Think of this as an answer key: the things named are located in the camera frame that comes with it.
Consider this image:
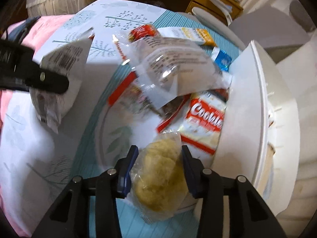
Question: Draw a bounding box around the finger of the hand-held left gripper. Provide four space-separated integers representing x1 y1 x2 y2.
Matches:
0 38 70 95

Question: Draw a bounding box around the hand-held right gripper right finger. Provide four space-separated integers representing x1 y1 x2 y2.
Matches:
181 145 288 238

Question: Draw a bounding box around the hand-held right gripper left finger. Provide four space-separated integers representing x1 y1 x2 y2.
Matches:
32 145 139 238

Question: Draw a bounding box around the plain rice cracker packet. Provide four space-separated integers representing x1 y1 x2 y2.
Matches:
129 131 196 225

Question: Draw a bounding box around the large yellow bread packet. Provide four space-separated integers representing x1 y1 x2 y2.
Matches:
30 28 96 134

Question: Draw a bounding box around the red white cookie packet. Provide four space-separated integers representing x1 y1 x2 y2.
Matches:
178 92 227 156

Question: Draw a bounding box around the clear red-edged snack packet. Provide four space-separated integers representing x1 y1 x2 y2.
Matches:
108 34 192 134

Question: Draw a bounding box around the white plastic bin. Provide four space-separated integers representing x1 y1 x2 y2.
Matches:
212 40 301 219

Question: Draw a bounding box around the red snack packet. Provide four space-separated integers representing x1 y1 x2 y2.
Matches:
128 23 159 41

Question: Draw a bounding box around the clear grey bread packet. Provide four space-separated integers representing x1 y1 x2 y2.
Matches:
129 37 233 109

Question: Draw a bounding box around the small blue snack packet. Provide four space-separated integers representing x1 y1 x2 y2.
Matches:
212 47 233 70

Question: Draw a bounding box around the orange white snack bar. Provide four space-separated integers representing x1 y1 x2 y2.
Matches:
156 27 217 47

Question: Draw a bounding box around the pink blanket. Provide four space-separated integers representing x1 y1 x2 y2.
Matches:
0 15 77 236

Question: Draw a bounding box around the dark blue bag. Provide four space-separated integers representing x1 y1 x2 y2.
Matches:
6 16 41 46

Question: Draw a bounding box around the grey office chair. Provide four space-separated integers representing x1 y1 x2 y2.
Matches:
192 0 317 55

